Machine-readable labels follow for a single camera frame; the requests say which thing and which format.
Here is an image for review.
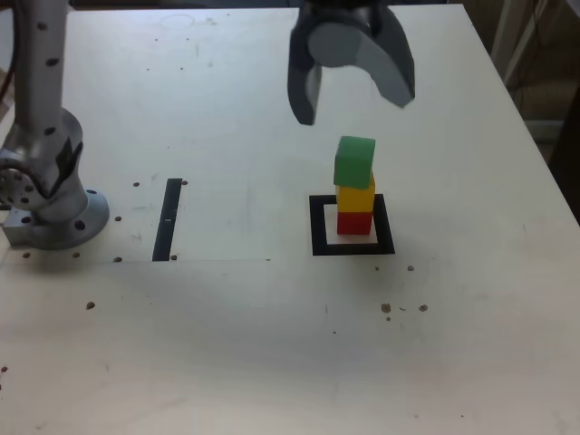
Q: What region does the black tape square outline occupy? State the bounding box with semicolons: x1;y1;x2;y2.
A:
308;193;396;257

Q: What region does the red cube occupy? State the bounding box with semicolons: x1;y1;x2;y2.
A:
336;210;374;237

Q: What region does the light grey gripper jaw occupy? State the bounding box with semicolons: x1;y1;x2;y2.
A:
306;7;417;110

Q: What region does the green cube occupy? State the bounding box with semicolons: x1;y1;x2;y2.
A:
333;135;377;189

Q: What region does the white metal frame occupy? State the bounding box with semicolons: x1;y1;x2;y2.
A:
490;0;547;90

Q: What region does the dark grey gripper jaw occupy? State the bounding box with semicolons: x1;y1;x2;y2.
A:
286;7;324;128

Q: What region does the black tape strip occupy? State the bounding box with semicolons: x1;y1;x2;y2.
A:
151;178;183;263

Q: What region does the yellow cube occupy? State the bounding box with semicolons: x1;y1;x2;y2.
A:
335;171;377;213

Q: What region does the white ledge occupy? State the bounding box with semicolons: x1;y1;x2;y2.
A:
527;120;567;145

